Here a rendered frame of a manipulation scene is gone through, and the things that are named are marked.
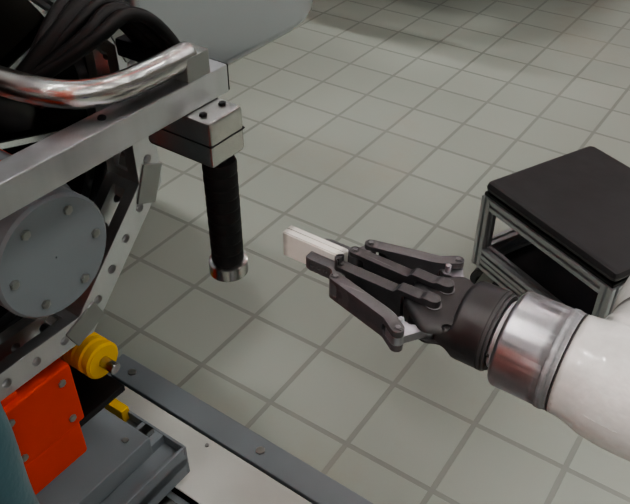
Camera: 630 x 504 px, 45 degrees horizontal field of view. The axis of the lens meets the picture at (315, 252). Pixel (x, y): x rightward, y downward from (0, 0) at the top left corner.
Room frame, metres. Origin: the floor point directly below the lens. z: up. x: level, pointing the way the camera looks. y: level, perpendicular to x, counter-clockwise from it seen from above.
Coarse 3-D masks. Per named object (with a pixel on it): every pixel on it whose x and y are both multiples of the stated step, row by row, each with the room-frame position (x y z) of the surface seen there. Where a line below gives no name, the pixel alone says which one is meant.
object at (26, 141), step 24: (0, 0) 0.90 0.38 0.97; (24, 0) 0.85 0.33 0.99; (0, 24) 0.94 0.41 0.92; (24, 24) 0.90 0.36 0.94; (0, 48) 0.97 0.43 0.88; (24, 48) 0.85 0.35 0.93; (72, 72) 0.88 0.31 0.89; (0, 96) 0.98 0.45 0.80; (0, 120) 0.98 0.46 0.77; (24, 120) 0.95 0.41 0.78; (48, 120) 0.92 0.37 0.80; (72, 120) 0.90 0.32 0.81; (0, 144) 0.80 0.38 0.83; (24, 144) 0.82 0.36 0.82; (0, 312) 0.73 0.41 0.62
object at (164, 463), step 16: (128, 416) 0.93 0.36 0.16; (144, 432) 0.88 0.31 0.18; (160, 432) 0.89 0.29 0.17; (160, 448) 0.87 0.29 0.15; (176, 448) 0.86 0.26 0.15; (144, 464) 0.83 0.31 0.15; (160, 464) 0.83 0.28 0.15; (176, 464) 0.83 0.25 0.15; (128, 480) 0.80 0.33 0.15; (144, 480) 0.80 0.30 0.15; (160, 480) 0.80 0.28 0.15; (176, 480) 0.83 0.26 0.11; (112, 496) 0.77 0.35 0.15; (128, 496) 0.77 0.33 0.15; (144, 496) 0.77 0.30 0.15; (160, 496) 0.79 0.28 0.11
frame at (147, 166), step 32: (32, 0) 0.81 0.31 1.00; (96, 64) 0.85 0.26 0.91; (128, 64) 0.85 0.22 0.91; (128, 160) 0.83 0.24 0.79; (128, 192) 0.82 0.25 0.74; (128, 224) 0.80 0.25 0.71; (96, 288) 0.75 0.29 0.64; (32, 320) 0.71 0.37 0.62; (64, 320) 0.71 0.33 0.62; (96, 320) 0.73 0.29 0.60; (0, 352) 0.66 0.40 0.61; (32, 352) 0.66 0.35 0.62; (64, 352) 0.69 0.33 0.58; (0, 384) 0.61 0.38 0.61
